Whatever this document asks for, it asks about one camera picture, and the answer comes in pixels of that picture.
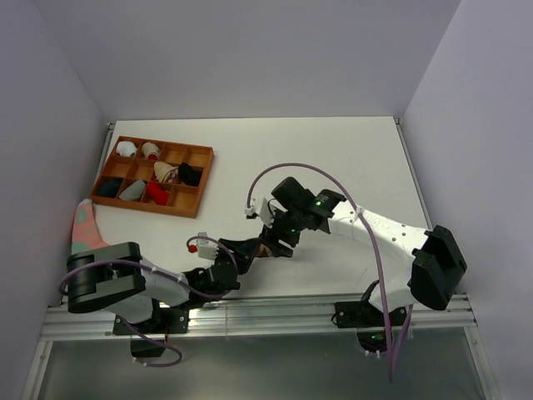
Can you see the black rolled sock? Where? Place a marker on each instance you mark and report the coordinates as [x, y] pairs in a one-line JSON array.
[[188, 175]]

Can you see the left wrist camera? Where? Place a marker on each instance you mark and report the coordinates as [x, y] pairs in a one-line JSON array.
[[203, 246]]

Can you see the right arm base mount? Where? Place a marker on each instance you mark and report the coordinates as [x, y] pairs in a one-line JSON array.
[[363, 315]]

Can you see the beige red rolled sock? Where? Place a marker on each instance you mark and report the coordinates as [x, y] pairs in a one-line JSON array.
[[151, 151]]

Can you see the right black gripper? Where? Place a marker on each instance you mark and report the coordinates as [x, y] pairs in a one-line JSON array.
[[271, 237]]

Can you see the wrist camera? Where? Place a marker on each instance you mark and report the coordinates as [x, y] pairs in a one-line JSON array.
[[203, 246], [260, 208]]

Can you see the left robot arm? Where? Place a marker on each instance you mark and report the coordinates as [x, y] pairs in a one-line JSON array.
[[119, 279]]

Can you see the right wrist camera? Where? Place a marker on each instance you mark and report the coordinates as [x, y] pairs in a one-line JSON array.
[[260, 208]]

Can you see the pink patterned sock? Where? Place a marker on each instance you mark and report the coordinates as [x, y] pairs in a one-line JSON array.
[[85, 232]]

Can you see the white rolled sock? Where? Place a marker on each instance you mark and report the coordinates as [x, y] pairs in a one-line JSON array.
[[126, 149]]

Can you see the brown argyle sock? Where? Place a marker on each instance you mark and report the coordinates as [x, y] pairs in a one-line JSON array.
[[264, 252]]

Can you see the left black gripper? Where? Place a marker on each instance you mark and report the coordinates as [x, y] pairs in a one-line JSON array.
[[243, 252]]

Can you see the grey rolled sock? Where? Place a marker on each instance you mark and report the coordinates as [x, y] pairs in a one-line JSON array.
[[134, 192]]

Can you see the orange compartment tray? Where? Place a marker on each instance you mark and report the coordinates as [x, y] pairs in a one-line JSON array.
[[183, 201]]

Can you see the dark teal rolled sock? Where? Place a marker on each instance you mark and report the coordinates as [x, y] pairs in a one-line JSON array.
[[109, 187]]

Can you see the aluminium frame rail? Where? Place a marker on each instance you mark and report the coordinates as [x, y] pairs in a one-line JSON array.
[[255, 316]]

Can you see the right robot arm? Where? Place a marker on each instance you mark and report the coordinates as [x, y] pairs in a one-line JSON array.
[[431, 262]]

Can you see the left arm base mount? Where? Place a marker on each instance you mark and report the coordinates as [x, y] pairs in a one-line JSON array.
[[150, 340]]

